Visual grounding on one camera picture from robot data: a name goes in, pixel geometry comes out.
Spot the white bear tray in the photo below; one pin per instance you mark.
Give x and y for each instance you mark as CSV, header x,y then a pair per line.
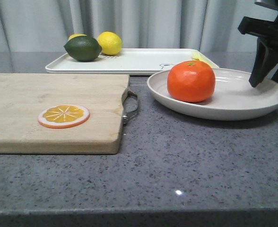
x,y
132,61

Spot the yellow lemon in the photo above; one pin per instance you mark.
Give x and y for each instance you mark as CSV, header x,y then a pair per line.
x,y
110,42
75,35

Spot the orange mandarin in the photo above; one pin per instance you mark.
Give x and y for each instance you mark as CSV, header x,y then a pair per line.
x,y
191,81

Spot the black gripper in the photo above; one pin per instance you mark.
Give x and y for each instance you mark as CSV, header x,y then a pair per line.
x,y
267,43

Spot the wooden cutting board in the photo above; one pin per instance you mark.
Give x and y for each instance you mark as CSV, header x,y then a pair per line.
x,y
24,97

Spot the yellow plastic fork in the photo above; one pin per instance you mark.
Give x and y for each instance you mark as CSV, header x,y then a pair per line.
x,y
200,57

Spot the orange slice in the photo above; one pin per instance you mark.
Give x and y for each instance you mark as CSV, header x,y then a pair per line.
x,y
63,116

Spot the grey curtain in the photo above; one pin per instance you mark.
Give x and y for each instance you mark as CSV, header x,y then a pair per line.
x,y
204,25

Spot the green lime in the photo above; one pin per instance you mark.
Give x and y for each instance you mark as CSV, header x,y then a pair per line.
x,y
83,48

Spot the beige round plate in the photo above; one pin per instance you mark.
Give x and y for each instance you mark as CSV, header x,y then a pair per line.
x,y
234,99

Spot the metal cutting board handle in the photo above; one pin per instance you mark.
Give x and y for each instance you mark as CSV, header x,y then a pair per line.
x,y
131,106

